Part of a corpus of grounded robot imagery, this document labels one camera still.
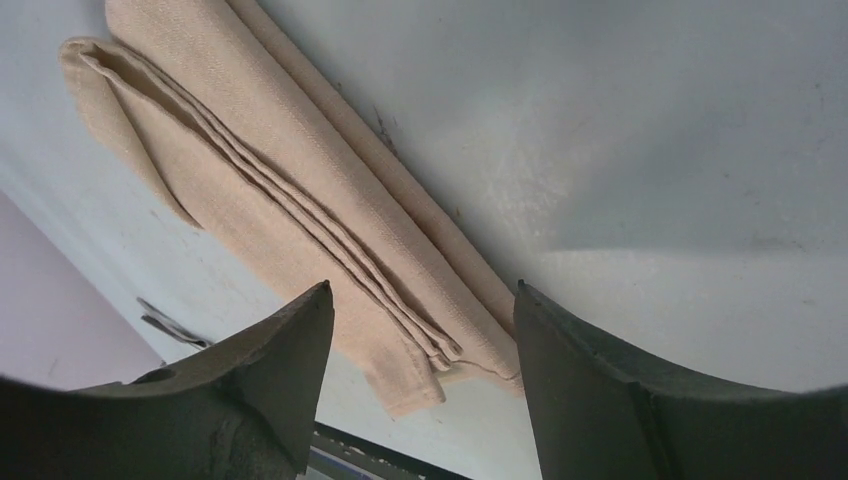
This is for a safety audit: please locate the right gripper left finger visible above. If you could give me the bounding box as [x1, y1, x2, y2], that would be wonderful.
[1, 282, 334, 479]

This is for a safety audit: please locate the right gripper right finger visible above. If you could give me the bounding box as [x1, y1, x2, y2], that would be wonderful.
[513, 283, 847, 479]

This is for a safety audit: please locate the beige cloth napkin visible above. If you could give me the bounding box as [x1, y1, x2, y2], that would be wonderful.
[59, 1, 524, 417]

